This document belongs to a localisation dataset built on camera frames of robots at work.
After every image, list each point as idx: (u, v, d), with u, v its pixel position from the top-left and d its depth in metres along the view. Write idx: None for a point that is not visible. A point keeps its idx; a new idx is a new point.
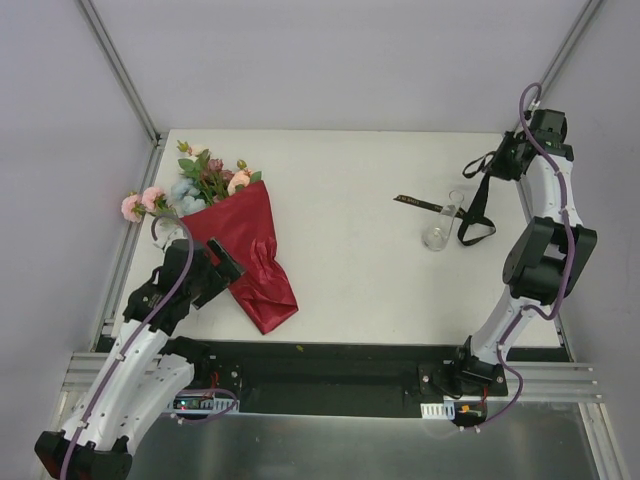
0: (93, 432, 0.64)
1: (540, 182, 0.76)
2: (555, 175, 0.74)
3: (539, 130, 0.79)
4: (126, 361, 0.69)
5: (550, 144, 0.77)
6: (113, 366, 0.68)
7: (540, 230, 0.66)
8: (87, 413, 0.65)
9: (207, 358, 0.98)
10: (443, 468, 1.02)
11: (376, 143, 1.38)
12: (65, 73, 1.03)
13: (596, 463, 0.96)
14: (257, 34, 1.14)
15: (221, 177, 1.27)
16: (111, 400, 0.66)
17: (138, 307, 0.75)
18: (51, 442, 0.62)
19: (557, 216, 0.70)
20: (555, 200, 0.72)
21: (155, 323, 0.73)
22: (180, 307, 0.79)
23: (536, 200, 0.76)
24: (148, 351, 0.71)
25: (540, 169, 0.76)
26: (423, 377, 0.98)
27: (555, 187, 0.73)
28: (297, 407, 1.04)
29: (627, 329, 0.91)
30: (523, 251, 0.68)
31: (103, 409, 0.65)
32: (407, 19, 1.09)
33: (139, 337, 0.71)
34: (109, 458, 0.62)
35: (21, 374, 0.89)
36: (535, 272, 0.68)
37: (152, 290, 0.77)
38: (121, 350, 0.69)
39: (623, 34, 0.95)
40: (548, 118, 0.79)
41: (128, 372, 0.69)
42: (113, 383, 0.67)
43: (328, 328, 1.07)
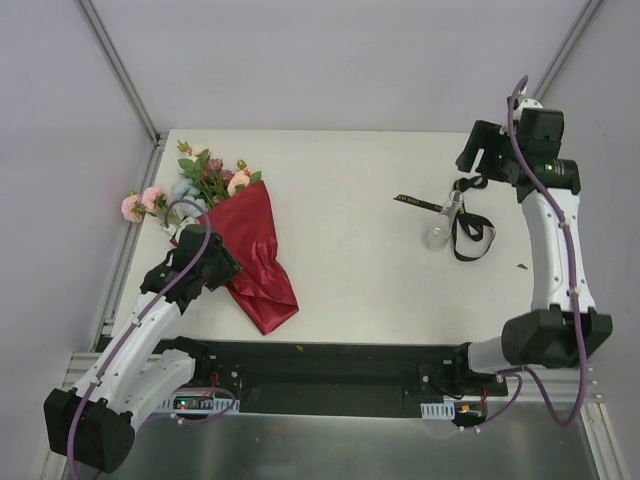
0: (105, 390, 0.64)
1: (540, 234, 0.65)
2: (559, 226, 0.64)
3: (536, 145, 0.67)
4: (142, 326, 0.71)
5: (552, 168, 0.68)
6: (130, 330, 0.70)
7: (548, 324, 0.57)
8: (101, 371, 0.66)
9: (207, 358, 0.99)
10: (443, 468, 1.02)
11: (376, 142, 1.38)
12: (65, 73, 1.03)
13: (596, 463, 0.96)
14: (257, 34, 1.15)
15: (221, 177, 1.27)
16: (125, 362, 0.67)
17: (155, 282, 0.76)
18: (62, 397, 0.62)
19: (564, 296, 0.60)
20: (561, 274, 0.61)
21: (170, 296, 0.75)
22: (194, 285, 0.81)
23: (536, 254, 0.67)
24: (163, 321, 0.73)
25: (542, 212, 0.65)
26: (423, 377, 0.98)
27: (561, 248, 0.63)
28: (297, 407, 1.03)
29: (627, 328, 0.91)
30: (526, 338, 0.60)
31: (117, 369, 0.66)
32: (407, 20, 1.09)
33: (155, 305, 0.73)
34: (117, 418, 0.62)
35: (21, 374, 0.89)
36: (542, 357, 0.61)
37: (168, 267, 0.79)
38: (139, 316, 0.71)
39: (624, 34, 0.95)
40: (546, 126, 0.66)
41: (144, 337, 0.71)
42: (128, 347, 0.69)
43: (327, 328, 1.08)
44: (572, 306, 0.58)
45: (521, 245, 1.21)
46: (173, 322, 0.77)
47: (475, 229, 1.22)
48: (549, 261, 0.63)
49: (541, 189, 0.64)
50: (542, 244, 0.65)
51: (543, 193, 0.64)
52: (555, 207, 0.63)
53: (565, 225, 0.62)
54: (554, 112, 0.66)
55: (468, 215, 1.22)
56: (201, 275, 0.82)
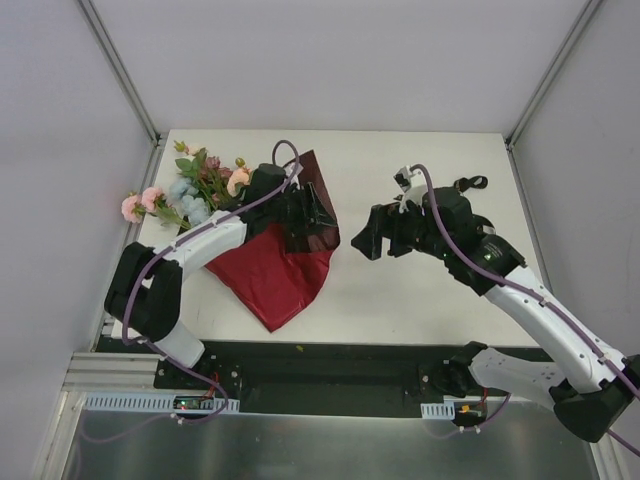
0: (178, 256, 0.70)
1: (529, 318, 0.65)
2: (542, 305, 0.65)
3: (460, 236, 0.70)
4: (218, 228, 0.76)
5: (490, 257, 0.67)
6: (207, 226, 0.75)
7: (611, 403, 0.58)
8: (179, 242, 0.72)
9: (207, 359, 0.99)
10: (443, 467, 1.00)
11: (376, 142, 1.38)
12: (64, 72, 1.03)
13: (596, 464, 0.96)
14: (257, 34, 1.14)
15: (220, 174, 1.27)
16: (199, 245, 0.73)
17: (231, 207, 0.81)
18: (141, 247, 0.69)
19: (600, 367, 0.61)
20: (583, 349, 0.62)
21: (241, 219, 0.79)
22: (262, 224, 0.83)
23: (536, 336, 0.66)
24: (231, 235, 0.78)
25: (517, 300, 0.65)
26: (423, 377, 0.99)
27: (559, 322, 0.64)
28: (299, 407, 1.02)
29: (627, 329, 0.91)
30: (597, 413, 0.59)
31: (191, 247, 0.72)
32: (407, 19, 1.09)
33: (232, 218, 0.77)
34: (176, 286, 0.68)
35: (20, 374, 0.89)
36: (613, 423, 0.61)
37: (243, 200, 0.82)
38: (218, 219, 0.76)
39: (623, 33, 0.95)
40: (461, 216, 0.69)
41: (216, 237, 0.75)
42: (203, 236, 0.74)
43: (330, 328, 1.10)
44: (615, 372, 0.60)
45: (521, 245, 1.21)
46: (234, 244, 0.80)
47: None
48: (563, 341, 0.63)
49: (503, 281, 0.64)
50: (541, 329, 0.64)
51: (507, 283, 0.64)
52: (520, 287, 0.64)
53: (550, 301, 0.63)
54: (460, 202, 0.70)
55: None
56: (271, 213, 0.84)
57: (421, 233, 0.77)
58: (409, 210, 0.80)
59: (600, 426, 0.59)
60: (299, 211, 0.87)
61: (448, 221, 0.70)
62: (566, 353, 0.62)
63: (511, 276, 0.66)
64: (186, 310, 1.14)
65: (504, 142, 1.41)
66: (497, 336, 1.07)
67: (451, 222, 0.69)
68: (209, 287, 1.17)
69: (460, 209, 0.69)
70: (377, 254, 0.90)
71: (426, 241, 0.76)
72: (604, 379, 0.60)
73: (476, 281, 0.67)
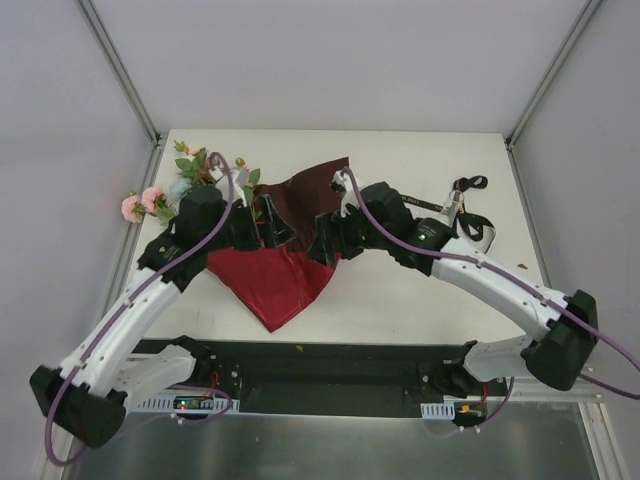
0: (88, 375, 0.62)
1: (471, 282, 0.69)
2: (480, 266, 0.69)
3: (397, 225, 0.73)
4: (133, 307, 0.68)
5: (425, 237, 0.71)
6: (119, 311, 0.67)
7: (559, 340, 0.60)
8: (86, 353, 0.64)
9: (207, 359, 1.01)
10: (443, 468, 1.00)
11: (375, 142, 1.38)
12: (64, 71, 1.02)
13: (596, 464, 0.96)
14: (257, 34, 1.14)
15: (220, 175, 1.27)
16: (113, 344, 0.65)
17: (153, 257, 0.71)
18: (46, 375, 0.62)
19: (545, 308, 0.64)
20: (524, 295, 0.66)
21: (168, 276, 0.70)
22: (198, 264, 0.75)
23: (489, 299, 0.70)
24: (156, 304, 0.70)
25: (456, 267, 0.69)
26: (423, 377, 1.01)
27: (499, 278, 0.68)
28: (299, 407, 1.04)
29: (628, 329, 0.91)
30: (562, 363, 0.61)
31: (103, 351, 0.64)
32: (407, 19, 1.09)
33: (148, 287, 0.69)
34: (97, 401, 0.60)
35: (19, 374, 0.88)
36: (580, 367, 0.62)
37: (170, 241, 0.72)
38: (130, 296, 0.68)
39: (623, 33, 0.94)
40: (393, 206, 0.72)
41: (134, 318, 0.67)
42: (116, 330, 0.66)
43: (331, 327, 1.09)
44: (559, 309, 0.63)
45: (521, 245, 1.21)
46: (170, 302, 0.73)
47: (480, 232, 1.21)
48: (506, 291, 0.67)
49: (440, 255, 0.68)
50: (486, 289, 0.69)
51: (443, 255, 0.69)
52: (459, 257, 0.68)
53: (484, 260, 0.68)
54: (388, 192, 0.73)
55: (468, 215, 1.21)
56: (215, 244, 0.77)
57: (365, 229, 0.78)
58: (349, 213, 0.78)
59: (570, 372, 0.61)
60: (248, 228, 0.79)
61: (381, 213, 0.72)
62: (511, 304, 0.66)
63: (449, 250, 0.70)
64: (185, 310, 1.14)
65: (504, 142, 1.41)
66: (497, 336, 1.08)
67: (385, 215, 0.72)
68: (209, 287, 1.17)
69: (390, 200, 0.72)
70: (330, 258, 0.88)
71: (372, 236, 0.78)
72: (551, 319, 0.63)
73: (420, 263, 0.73)
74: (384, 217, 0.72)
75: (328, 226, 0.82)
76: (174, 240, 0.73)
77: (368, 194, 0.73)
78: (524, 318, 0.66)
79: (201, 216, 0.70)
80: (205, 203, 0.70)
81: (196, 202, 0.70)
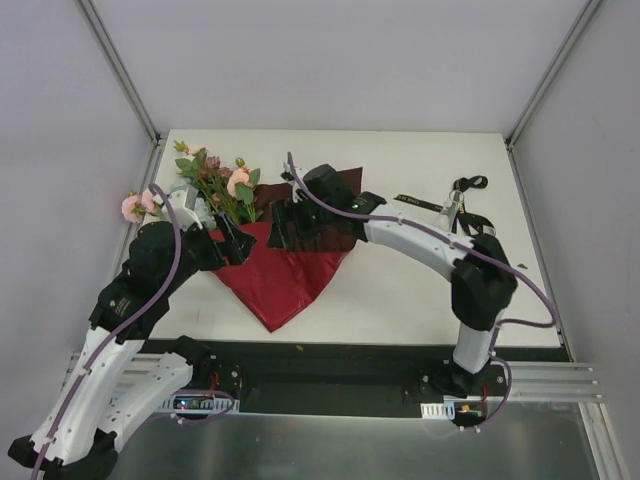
0: (60, 448, 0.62)
1: (395, 239, 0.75)
2: (399, 223, 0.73)
3: (337, 201, 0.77)
4: (93, 374, 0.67)
5: (358, 205, 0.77)
6: (79, 381, 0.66)
7: (466, 275, 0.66)
8: (53, 428, 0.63)
9: (207, 359, 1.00)
10: (443, 467, 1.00)
11: (375, 142, 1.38)
12: (64, 71, 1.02)
13: (596, 464, 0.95)
14: (257, 33, 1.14)
15: (220, 174, 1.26)
16: (79, 415, 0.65)
17: (105, 312, 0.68)
18: (21, 454, 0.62)
19: (452, 251, 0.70)
20: (435, 242, 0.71)
21: (122, 336, 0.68)
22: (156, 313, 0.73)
23: (412, 252, 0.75)
24: (116, 364, 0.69)
25: (380, 226, 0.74)
26: (423, 377, 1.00)
27: (414, 231, 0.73)
28: (300, 407, 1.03)
29: (627, 329, 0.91)
30: (470, 297, 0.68)
31: (70, 424, 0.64)
32: (407, 19, 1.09)
33: (105, 351, 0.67)
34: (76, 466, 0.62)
35: (19, 374, 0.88)
36: (493, 301, 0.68)
37: (122, 292, 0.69)
38: (87, 364, 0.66)
39: (622, 32, 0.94)
40: (332, 183, 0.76)
41: (96, 384, 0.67)
42: (80, 399, 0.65)
43: (331, 327, 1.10)
44: (465, 249, 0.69)
45: (521, 245, 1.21)
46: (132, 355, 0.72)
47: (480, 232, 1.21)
48: (423, 241, 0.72)
49: (367, 218, 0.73)
50: (405, 242, 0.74)
51: (370, 217, 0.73)
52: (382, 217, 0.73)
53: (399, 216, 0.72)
54: (329, 173, 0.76)
55: (467, 215, 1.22)
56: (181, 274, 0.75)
57: (315, 208, 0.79)
58: (301, 200, 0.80)
59: (482, 305, 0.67)
60: (208, 246, 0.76)
61: (321, 190, 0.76)
62: (427, 252, 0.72)
63: (378, 212, 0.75)
64: (186, 310, 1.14)
65: (504, 142, 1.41)
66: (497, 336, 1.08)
67: (323, 192, 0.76)
68: (209, 287, 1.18)
69: (328, 177, 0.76)
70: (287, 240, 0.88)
71: (322, 215, 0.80)
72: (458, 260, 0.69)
73: (355, 228, 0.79)
74: (326, 193, 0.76)
75: (283, 210, 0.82)
76: (129, 289, 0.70)
77: (307, 175, 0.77)
78: (439, 264, 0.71)
79: (155, 261, 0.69)
80: (157, 246, 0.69)
81: (146, 246, 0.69)
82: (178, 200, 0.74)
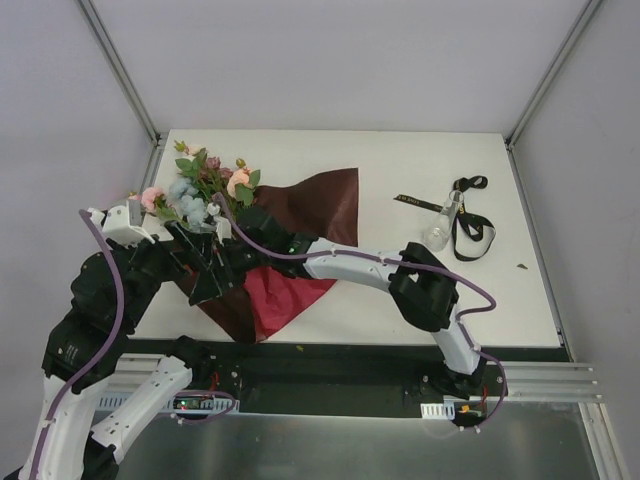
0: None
1: (334, 270, 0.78)
2: (335, 256, 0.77)
3: (276, 243, 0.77)
4: (58, 421, 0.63)
5: (294, 249, 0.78)
6: (45, 430, 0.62)
7: (402, 287, 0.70)
8: (32, 474, 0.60)
9: (207, 360, 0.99)
10: (443, 468, 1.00)
11: (375, 142, 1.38)
12: (63, 71, 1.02)
13: (596, 464, 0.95)
14: (256, 34, 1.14)
15: (220, 175, 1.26)
16: (56, 457, 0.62)
17: (55, 360, 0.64)
18: None
19: (385, 268, 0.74)
20: (368, 264, 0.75)
21: (78, 385, 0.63)
22: (114, 351, 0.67)
23: (357, 280, 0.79)
24: (82, 403, 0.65)
25: (319, 263, 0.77)
26: (423, 377, 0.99)
27: (349, 257, 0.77)
28: (299, 407, 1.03)
29: (627, 329, 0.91)
30: (415, 307, 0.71)
31: (49, 468, 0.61)
32: (408, 17, 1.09)
33: (64, 400, 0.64)
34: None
35: (17, 375, 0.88)
36: (435, 301, 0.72)
37: (72, 336, 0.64)
38: (48, 415, 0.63)
39: (623, 31, 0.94)
40: (270, 227, 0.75)
41: (64, 429, 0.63)
42: (51, 445, 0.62)
43: (332, 327, 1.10)
44: (395, 260, 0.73)
45: (521, 245, 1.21)
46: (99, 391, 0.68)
47: (482, 232, 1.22)
48: (359, 266, 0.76)
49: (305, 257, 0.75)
50: (344, 271, 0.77)
51: (308, 256, 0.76)
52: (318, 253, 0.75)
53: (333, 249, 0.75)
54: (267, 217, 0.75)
55: (468, 215, 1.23)
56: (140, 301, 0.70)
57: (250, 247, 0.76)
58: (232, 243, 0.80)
59: (427, 307, 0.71)
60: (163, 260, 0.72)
61: (260, 236, 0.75)
62: (365, 276, 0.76)
63: (313, 249, 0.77)
64: (185, 311, 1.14)
65: (504, 142, 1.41)
66: (497, 334, 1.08)
67: (263, 236, 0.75)
68: None
69: (267, 222, 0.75)
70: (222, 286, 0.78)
71: (259, 254, 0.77)
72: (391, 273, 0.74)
73: (296, 270, 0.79)
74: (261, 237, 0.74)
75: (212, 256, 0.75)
76: (78, 332, 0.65)
77: (245, 220, 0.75)
78: (379, 282, 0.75)
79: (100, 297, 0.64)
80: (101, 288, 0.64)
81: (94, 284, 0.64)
82: (119, 218, 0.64)
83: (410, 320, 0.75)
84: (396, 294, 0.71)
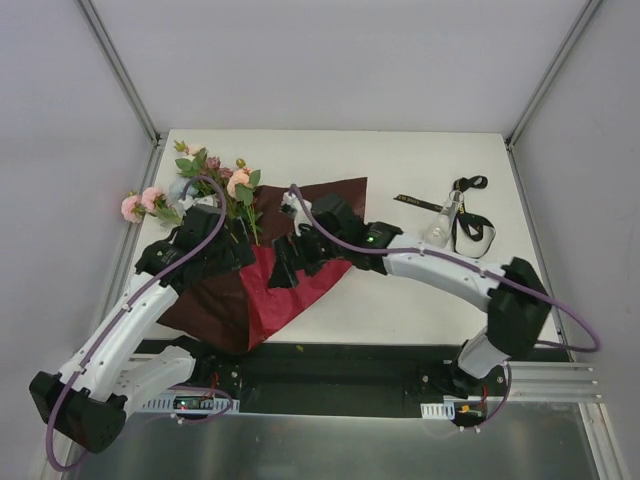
0: (88, 380, 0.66)
1: (418, 270, 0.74)
2: (422, 254, 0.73)
3: (349, 233, 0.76)
4: (131, 311, 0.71)
5: (372, 239, 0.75)
6: (119, 315, 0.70)
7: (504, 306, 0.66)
8: (85, 359, 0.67)
9: (206, 359, 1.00)
10: (444, 468, 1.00)
11: (374, 142, 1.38)
12: (63, 70, 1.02)
13: (596, 463, 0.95)
14: (255, 33, 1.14)
15: (220, 174, 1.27)
16: (111, 350, 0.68)
17: (150, 261, 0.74)
18: (50, 382, 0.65)
19: (483, 280, 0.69)
20: (464, 272, 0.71)
21: (165, 280, 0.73)
22: (195, 270, 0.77)
23: (441, 285, 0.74)
24: (155, 307, 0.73)
25: (401, 260, 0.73)
26: (423, 377, 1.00)
27: (441, 262, 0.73)
28: (298, 407, 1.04)
29: (627, 328, 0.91)
30: (511, 327, 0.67)
31: (103, 357, 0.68)
32: (407, 16, 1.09)
33: (146, 291, 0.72)
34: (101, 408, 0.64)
35: (17, 375, 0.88)
36: (533, 324, 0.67)
37: (169, 245, 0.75)
38: (128, 301, 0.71)
39: (622, 32, 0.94)
40: (343, 214, 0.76)
41: (133, 322, 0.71)
42: (115, 334, 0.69)
43: (331, 328, 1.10)
44: (496, 278, 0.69)
45: (521, 245, 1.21)
46: (169, 304, 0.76)
47: (482, 232, 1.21)
48: (451, 274, 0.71)
49: (387, 251, 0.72)
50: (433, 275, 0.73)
51: (389, 251, 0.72)
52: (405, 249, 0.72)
53: (419, 249, 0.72)
54: (339, 202, 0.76)
55: (468, 215, 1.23)
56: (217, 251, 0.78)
57: (324, 240, 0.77)
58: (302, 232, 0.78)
59: (523, 330, 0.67)
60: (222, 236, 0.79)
61: (332, 223, 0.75)
62: (455, 283, 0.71)
63: (396, 245, 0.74)
64: None
65: (504, 142, 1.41)
66: None
67: (337, 222, 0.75)
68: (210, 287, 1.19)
69: (340, 209, 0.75)
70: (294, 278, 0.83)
71: (332, 247, 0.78)
72: (489, 289, 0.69)
73: (374, 262, 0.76)
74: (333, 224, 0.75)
75: (287, 246, 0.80)
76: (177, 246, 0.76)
77: (316, 206, 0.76)
78: (471, 293, 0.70)
79: (205, 221, 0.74)
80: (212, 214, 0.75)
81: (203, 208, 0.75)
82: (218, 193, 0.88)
83: (497, 339, 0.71)
84: (496, 313, 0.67)
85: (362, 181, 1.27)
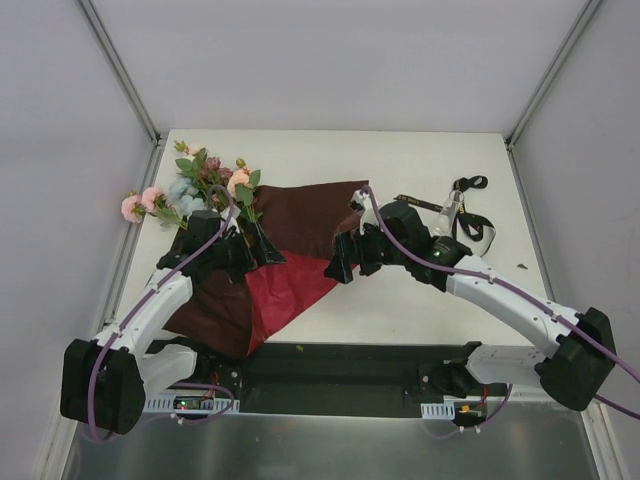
0: (126, 341, 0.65)
1: (483, 297, 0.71)
2: (491, 282, 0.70)
3: (414, 242, 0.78)
4: (161, 292, 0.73)
5: (439, 253, 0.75)
6: (149, 293, 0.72)
7: (569, 355, 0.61)
8: (122, 324, 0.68)
9: (207, 357, 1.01)
10: (444, 468, 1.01)
11: (374, 142, 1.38)
12: (63, 71, 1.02)
13: (596, 463, 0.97)
14: (256, 34, 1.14)
15: (220, 175, 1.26)
16: (145, 320, 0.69)
17: (169, 261, 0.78)
18: (85, 345, 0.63)
19: (555, 324, 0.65)
20: (534, 311, 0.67)
21: (185, 271, 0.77)
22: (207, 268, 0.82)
23: (504, 318, 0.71)
24: (179, 292, 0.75)
25: (469, 284, 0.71)
26: (423, 377, 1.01)
27: (509, 294, 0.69)
28: (298, 407, 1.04)
29: (627, 329, 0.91)
30: (567, 378, 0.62)
31: (138, 324, 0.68)
32: (407, 17, 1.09)
33: (173, 276, 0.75)
34: (133, 380, 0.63)
35: (17, 375, 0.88)
36: (592, 382, 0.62)
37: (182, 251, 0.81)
38: (158, 282, 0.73)
39: (622, 32, 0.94)
40: (410, 223, 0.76)
41: (162, 301, 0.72)
42: (146, 309, 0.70)
43: (331, 328, 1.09)
44: (567, 325, 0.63)
45: (521, 246, 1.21)
46: (184, 299, 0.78)
47: (482, 232, 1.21)
48: (520, 311, 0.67)
49: (453, 270, 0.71)
50: (499, 306, 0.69)
51: (456, 271, 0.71)
52: (474, 273, 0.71)
53: (493, 277, 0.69)
54: (410, 213, 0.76)
55: (468, 215, 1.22)
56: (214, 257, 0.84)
57: (385, 245, 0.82)
58: (368, 232, 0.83)
59: (579, 385, 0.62)
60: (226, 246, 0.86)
61: (399, 231, 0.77)
62: (520, 317, 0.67)
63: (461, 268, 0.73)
64: None
65: (504, 142, 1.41)
66: (497, 334, 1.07)
67: (403, 230, 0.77)
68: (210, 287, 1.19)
69: (408, 218, 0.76)
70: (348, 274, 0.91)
71: (393, 251, 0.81)
72: (559, 335, 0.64)
73: (435, 276, 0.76)
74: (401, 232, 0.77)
75: (347, 242, 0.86)
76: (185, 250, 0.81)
77: (385, 212, 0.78)
78: (536, 334, 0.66)
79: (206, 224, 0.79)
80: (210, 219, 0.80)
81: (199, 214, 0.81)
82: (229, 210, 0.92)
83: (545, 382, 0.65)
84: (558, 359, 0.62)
85: (362, 182, 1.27)
